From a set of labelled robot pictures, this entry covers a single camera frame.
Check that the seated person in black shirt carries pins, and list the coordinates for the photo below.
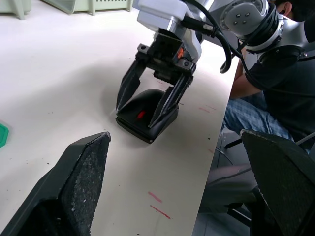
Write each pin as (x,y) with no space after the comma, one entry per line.
(283,98)

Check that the green plastic tray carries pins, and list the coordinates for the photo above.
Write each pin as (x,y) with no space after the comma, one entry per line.
(3,135)

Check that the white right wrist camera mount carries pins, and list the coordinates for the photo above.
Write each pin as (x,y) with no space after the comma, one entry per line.
(160,12)

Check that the black computer mouse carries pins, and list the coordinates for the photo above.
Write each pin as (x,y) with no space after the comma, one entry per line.
(145,103)

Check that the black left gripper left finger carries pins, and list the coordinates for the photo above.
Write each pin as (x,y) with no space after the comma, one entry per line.
(73,177)

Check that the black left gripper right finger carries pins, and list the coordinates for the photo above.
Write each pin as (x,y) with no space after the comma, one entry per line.
(285,177)

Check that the pale green plastic basket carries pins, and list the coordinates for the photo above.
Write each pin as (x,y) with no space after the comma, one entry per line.
(14,6)
(98,5)

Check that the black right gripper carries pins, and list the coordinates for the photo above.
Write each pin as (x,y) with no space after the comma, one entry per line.
(163,57)

